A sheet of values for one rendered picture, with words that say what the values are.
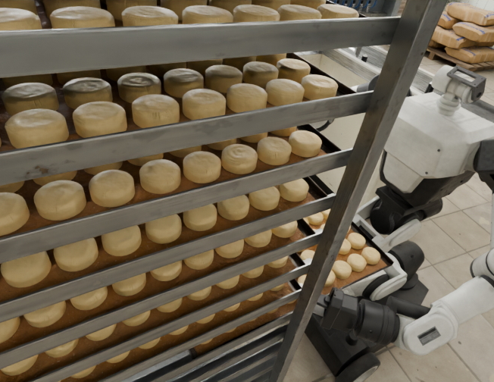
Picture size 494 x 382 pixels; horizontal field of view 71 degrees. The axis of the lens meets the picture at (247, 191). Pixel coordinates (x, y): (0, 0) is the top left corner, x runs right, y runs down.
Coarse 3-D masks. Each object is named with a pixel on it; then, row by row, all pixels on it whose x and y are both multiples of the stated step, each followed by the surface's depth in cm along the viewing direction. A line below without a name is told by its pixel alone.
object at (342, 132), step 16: (320, 64) 214; (336, 64) 202; (352, 80) 194; (368, 80) 185; (416, 80) 193; (336, 128) 214; (352, 128) 202; (336, 144) 217; (352, 144) 205; (320, 176) 239; (336, 176) 224; (368, 192) 203
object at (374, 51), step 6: (366, 48) 218; (372, 48) 214; (378, 48) 211; (372, 54) 215; (378, 54) 211; (384, 54) 207; (378, 60) 212; (384, 60) 208; (420, 72) 190; (426, 72) 187; (414, 78) 193; (420, 78) 190; (426, 78) 187; (432, 78) 184; (426, 84) 188; (438, 90) 183
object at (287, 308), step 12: (312, 228) 105; (300, 252) 97; (360, 252) 100; (384, 264) 98; (360, 276) 94; (324, 288) 89; (276, 312) 82; (252, 324) 79; (228, 336) 77; (204, 348) 74
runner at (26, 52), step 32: (0, 32) 23; (32, 32) 24; (64, 32) 25; (96, 32) 26; (128, 32) 27; (160, 32) 28; (192, 32) 29; (224, 32) 31; (256, 32) 32; (288, 32) 34; (320, 32) 36; (352, 32) 38; (384, 32) 40; (0, 64) 24; (32, 64) 25; (64, 64) 26; (96, 64) 27; (128, 64) 28
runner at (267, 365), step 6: (270, 360) 101; (258, 366) 99; (264, 366) 100; (270, 366) 97; (246, 372) 98; (252, 372) 98; (258, 372) 96; (264, 372) 98; (234, 378) 96; (240, 378) 96; (246, 378) 94; (252, 378) 96
